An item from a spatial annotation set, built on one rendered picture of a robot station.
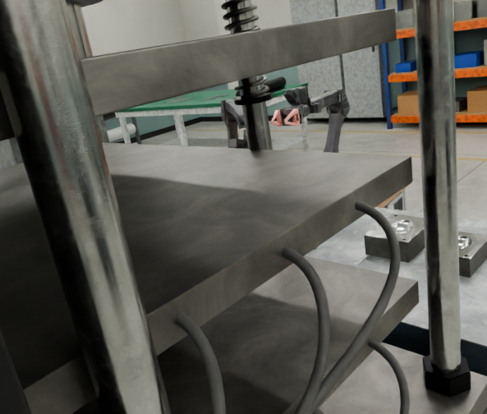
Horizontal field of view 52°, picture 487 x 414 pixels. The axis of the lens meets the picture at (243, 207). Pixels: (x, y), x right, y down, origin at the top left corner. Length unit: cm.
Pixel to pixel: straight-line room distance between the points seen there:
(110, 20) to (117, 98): 912
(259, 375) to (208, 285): 28
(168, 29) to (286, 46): 969
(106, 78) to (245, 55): 18
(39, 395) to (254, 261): 28
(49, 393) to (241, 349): 45
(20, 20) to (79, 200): 13
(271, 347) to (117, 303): 49
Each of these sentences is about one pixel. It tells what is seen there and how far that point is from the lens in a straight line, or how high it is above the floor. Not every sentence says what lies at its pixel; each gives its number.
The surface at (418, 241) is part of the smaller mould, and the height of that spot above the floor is 84.
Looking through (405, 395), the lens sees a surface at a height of 97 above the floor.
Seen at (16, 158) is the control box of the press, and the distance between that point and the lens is 173.
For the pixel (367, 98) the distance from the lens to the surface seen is 773.
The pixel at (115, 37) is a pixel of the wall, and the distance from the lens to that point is 958.
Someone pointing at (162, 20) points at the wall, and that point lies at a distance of 1024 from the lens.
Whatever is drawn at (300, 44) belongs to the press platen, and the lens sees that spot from 66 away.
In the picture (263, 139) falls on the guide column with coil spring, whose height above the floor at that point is 131.
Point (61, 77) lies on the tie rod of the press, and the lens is 38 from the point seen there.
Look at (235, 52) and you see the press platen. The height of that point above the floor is 152.
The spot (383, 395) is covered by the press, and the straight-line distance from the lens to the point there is 115.
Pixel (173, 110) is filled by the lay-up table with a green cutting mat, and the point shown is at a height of 84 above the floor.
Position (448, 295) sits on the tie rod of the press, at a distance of 104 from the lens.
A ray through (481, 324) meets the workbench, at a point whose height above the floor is 80.
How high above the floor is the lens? 154
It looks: 19 degrees down
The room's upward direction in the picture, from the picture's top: 10 degrees counter-clockwise
